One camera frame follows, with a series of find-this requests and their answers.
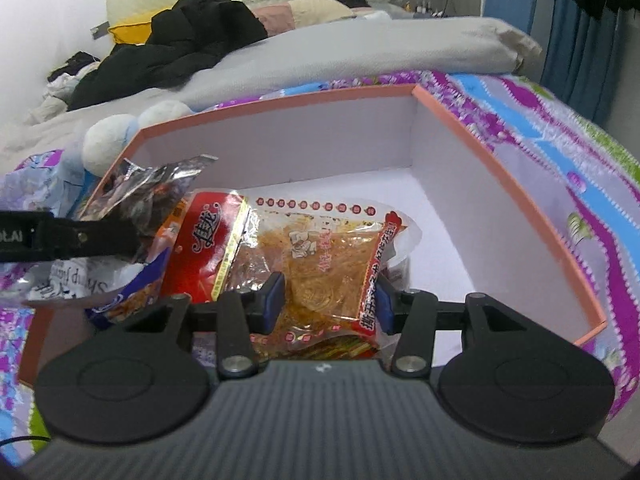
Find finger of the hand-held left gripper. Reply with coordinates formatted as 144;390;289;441
50;216;138;263

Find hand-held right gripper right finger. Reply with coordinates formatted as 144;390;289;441
372;275;526;378

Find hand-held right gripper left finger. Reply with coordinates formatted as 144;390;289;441
120;272;287;380

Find white shrimp snack packet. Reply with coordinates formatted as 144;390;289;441
22;255;146;306

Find clear red-label noodle snack packet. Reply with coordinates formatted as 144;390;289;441
220;195;423;356

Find blue snack packet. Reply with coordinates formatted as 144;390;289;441
85;240;173;331

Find clear silver snack packet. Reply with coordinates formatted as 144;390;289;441
75;155;220;241

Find red yellow snack packet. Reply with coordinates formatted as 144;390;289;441
150;189;261;306

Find pink cardboard box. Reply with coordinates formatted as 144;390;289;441
17;84;608;388

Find pale blue plastic bag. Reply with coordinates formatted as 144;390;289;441
0;152;88;221

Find white plush toy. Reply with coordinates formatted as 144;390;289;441
82;100;193;173

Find pile of clothes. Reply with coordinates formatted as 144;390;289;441
42;52;103;106

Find yellow pillow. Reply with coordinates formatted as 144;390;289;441
109;12;161;47

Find black jacket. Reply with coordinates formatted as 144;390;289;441
67;0;268;111

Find floral bedsheet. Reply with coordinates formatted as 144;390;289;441
0;67;640;456

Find grey duvet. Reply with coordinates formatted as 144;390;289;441
0;15;543;161

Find pink pillow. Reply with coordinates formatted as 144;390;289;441
250;4;297;36

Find beige pillow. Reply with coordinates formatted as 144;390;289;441
287;0;353;26

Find cluster of small bottles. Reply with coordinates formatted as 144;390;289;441
404;0;446;17

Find blue curtain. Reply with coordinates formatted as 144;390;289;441
540;0;640;131

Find blue folded mat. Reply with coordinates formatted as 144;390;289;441
484;0;539;36

